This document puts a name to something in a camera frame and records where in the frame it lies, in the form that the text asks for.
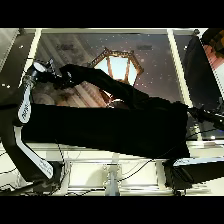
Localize black pants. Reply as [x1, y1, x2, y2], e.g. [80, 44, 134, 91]
[21, 63, 192, 160]

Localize silver frame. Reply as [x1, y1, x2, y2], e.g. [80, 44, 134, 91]
[0, 28, 224, 197]

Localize black cable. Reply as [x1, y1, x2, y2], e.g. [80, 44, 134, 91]
[54, 139, 70, 175]
[116, 127, 224, 184]

